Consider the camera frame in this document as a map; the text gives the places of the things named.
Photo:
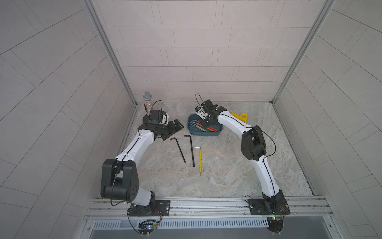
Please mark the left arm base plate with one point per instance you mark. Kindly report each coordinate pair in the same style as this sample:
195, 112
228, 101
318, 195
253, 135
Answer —
159, 208

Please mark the left circuit board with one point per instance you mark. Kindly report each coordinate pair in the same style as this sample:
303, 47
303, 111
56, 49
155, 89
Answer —
147, 227

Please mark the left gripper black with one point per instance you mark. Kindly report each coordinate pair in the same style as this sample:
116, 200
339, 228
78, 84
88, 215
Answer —
171, 129

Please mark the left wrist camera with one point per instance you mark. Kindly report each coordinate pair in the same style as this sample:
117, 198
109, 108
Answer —
158, 117

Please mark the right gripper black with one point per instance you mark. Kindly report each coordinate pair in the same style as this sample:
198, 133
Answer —
205, 123

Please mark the right circuit board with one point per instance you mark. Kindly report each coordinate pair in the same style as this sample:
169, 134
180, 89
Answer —
275, 225

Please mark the yellow plastic triangle holder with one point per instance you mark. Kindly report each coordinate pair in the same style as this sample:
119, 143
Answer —
243, 117

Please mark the green handled hex key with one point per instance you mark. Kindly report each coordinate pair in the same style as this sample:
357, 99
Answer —
193, 123

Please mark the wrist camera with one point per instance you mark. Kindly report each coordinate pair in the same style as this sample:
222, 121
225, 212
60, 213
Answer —
205, 108
158, 117

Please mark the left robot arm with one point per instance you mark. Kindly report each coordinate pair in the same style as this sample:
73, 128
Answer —
120, 180

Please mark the teal plastic storage box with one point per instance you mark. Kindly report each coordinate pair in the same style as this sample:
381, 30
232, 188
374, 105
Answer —
195, 127

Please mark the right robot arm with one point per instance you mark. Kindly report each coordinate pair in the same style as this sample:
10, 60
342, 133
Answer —
253, 147

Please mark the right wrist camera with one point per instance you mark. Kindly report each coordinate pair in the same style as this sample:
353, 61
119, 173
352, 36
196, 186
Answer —
205, 108

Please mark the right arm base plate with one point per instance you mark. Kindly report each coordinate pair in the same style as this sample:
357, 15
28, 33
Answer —
268, 207

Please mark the aluminium front rail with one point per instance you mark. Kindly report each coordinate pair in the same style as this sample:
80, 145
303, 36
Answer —
216, 207

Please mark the long black hex key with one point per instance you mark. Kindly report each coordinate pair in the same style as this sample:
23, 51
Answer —
178, 145

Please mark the yellow handled hex key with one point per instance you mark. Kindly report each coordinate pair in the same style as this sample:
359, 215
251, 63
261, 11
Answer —
201, 159

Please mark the red handled hex key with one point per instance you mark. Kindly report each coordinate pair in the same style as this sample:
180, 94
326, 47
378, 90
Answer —
211, 129

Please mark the glass-top tube on black stand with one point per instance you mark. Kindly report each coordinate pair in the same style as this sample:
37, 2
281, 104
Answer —
148, 106

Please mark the circuit board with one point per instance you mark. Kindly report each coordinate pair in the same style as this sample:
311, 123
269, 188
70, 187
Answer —
275, 225
147, 227

